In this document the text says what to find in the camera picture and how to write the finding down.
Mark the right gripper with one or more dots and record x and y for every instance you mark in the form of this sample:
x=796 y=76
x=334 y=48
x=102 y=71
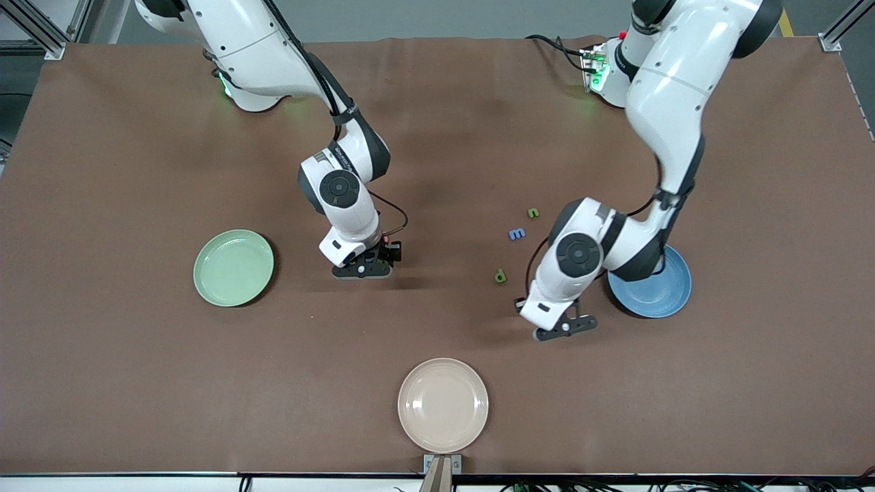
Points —
x=388 y=253

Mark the small metal bracket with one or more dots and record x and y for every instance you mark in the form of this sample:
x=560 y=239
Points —
x=429 y=465

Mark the blue foam letter m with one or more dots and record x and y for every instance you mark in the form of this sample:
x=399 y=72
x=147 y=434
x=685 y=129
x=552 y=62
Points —
x=517 y=234

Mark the blue plate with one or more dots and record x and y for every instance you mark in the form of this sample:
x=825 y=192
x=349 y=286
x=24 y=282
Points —
x=656 y=295

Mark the brown table cover sheet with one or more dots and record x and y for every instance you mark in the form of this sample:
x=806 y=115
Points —
x=437 y=123

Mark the light green plate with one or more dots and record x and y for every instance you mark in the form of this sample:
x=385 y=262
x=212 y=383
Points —
x=233 y=268

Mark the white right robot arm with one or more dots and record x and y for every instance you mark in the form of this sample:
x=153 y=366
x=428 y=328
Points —
x=253 y=48

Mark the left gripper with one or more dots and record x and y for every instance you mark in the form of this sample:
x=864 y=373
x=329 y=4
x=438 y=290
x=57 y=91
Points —
x=517 y=303

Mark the aluminium frame profile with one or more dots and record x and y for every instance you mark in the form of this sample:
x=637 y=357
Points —
x=53 y=48
x=830 y=42

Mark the beige plate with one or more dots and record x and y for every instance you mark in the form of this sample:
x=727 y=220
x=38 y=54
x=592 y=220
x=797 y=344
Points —
x=443 y=405

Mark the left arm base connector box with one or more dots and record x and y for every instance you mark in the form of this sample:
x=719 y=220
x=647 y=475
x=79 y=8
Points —
x=593 y=68

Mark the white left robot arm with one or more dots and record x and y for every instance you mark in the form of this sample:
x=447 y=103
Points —
x=670 y=102

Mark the beige mounting bar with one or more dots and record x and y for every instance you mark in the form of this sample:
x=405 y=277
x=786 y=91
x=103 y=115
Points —
x=437 y=478

